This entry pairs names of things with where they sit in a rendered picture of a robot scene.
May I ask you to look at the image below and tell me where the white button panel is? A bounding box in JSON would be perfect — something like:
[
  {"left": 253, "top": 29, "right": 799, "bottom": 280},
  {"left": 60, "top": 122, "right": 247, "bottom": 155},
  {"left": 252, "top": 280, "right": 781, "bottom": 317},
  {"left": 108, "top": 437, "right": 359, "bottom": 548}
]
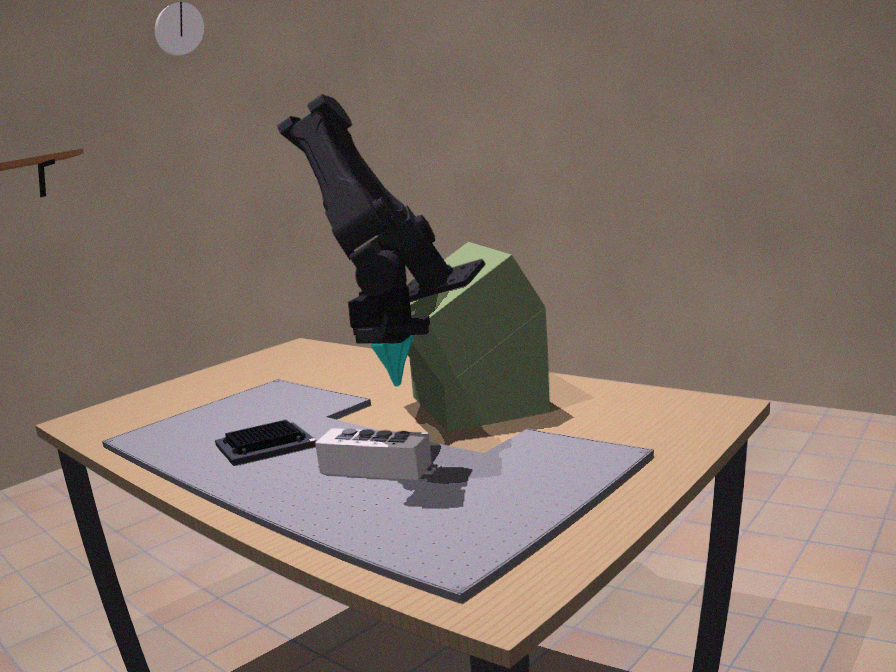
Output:
[{"left": 315, "top": 428, "right": 436, "bottom": 480}]

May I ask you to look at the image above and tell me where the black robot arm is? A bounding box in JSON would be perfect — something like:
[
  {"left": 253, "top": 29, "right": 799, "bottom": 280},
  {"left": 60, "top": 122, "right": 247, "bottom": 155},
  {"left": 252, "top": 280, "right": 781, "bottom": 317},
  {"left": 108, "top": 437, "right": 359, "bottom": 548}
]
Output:
[{"left": 277, "top": 94, "right": 486, "bottom": 342}]

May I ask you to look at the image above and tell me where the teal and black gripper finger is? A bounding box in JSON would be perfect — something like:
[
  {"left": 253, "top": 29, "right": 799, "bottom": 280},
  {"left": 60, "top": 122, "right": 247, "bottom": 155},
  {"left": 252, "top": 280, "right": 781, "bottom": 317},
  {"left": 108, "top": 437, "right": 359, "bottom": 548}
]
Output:
[
  {"left": 388, "top": 335, "right": 414, "bottom": 387},
  {"left": 371, "top": 343, "right": 396, "bottom": 387}
]

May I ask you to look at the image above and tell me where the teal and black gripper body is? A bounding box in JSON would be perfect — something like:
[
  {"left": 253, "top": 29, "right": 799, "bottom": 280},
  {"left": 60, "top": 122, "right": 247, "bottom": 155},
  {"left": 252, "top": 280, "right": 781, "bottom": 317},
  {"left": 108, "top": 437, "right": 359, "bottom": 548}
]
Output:
[{"left": 353, "top": 283, "right": 430, "bottom": 344}]

